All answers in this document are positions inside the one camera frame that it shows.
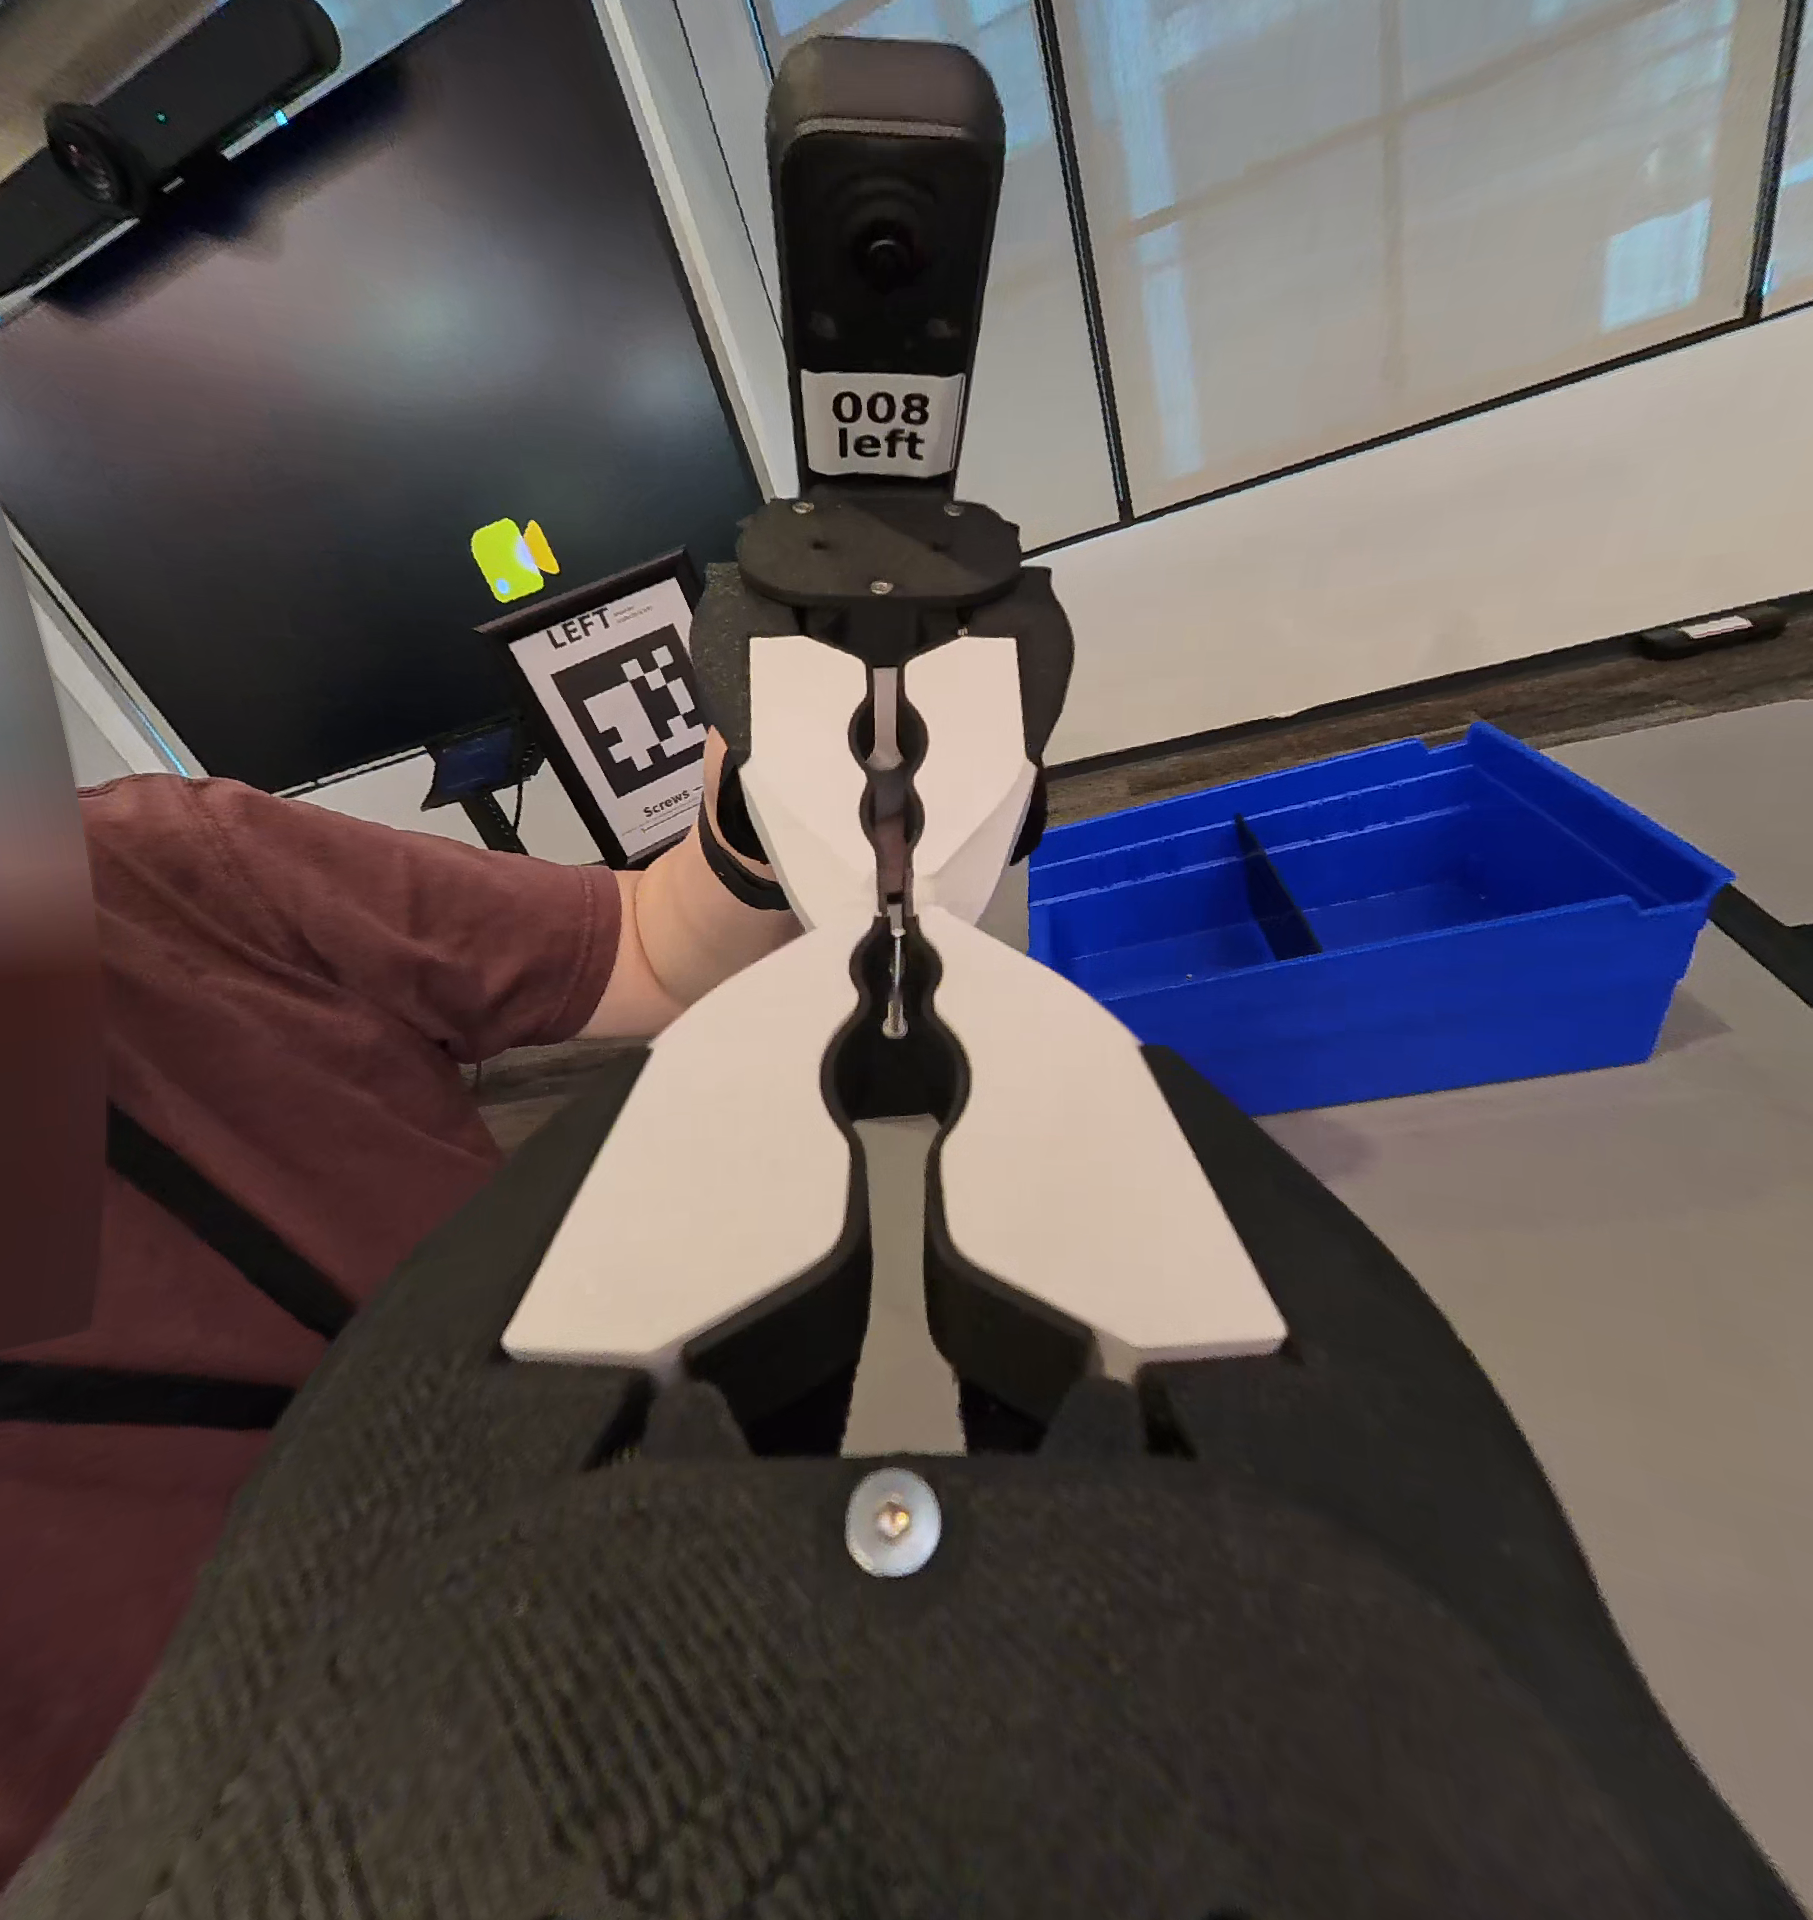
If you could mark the black framed marker sign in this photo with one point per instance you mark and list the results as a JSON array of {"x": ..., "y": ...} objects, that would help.
[{"x": 620, "y": 705}]

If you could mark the blue divided plastic bin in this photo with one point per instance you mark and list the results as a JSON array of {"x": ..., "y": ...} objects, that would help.
[{"x": 1370, "y": 1034}]

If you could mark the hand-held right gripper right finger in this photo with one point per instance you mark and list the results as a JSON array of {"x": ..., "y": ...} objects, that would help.
[{"x": 1101, "y": 1185}]

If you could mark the person's left forearm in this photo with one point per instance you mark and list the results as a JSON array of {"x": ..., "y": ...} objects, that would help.
[{"x": 696, "y": 960}]

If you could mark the large paned window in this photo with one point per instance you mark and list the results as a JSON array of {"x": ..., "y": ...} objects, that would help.
[{"x": 1296, "y": 225}]

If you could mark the black easel stand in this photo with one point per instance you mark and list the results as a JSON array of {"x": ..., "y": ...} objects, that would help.
[{"x": 490, "y": 826}]

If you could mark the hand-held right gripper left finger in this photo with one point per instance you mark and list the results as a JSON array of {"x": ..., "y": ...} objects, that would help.
[{"x": 696, "y": 1185}]

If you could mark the black bin divider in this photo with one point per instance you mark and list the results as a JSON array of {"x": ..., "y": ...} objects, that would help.
[{"x": 1281, "y": 900}]

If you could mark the black flat remote device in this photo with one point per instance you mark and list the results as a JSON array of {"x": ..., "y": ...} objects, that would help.
[{"x": 1716, "y": 634}]

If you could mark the large black wall screen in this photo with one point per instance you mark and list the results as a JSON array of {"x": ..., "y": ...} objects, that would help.
[{"x": 322, "y": 374}]

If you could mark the person in maroon shirt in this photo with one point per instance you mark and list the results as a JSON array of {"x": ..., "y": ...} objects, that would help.
[{"x": 322, "y": 975}]

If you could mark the yellow camera sticker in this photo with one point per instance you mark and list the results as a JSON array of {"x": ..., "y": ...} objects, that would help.
[{"x": 503, "y": 563}]

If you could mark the black wrist band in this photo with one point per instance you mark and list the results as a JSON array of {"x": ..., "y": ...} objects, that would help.
[{"x": 748, "y": 877}]

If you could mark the small dark touch panel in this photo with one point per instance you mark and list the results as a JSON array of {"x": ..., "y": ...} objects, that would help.
[{"x": 470, "y": 764}]

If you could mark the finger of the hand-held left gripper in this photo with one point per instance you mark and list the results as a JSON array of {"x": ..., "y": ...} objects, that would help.
[
  {"x": 801, "y": 751},
  {"x": 974, "y": 751}
]

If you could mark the black video conference bar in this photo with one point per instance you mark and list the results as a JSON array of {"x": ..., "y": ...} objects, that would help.
[{"x": 172, "y": 119}]

